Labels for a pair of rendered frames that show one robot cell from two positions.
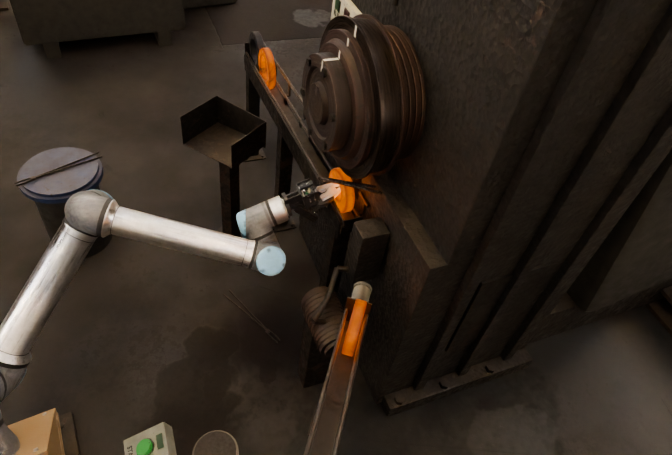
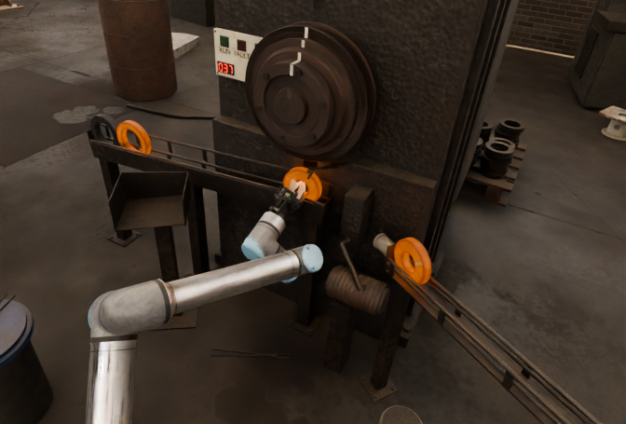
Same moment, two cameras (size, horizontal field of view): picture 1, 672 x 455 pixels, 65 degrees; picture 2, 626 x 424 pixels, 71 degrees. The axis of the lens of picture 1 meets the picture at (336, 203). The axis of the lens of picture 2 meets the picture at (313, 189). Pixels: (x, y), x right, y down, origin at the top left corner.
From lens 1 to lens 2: 0.89 m
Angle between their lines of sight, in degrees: 30
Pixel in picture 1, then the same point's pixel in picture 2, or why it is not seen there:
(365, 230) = (359, 195)
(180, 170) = (67, 286)
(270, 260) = (313, 256)
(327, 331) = (372, 291)
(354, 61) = (319, 55)
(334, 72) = (307, 69)
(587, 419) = (493, 267)
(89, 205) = (145, 294)
